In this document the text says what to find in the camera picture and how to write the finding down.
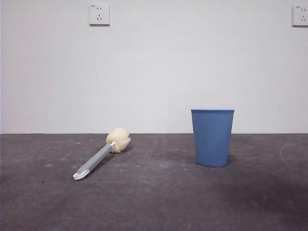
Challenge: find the blue ribbed plastic cup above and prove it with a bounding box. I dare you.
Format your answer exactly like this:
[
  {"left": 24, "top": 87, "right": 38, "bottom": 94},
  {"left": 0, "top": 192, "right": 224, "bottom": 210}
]
[{"left": 191, "top": 108, "right": 235, "bottom": 168}]

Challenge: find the cup brush grey handle cream sponge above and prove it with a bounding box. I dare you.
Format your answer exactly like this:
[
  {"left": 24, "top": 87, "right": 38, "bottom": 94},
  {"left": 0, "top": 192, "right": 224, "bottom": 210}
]
[{"left": 72, "top": 127, "right": 132, "bottom": 181}]

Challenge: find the white wall socket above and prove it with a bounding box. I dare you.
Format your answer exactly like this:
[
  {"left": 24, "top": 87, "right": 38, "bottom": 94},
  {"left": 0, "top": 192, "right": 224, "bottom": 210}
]
[
  {"left": 89, "top": 3, "right": 111, "bottom": 26},
  {"left": 292, "top": 5, "right": 308, "bottom": 27}
]

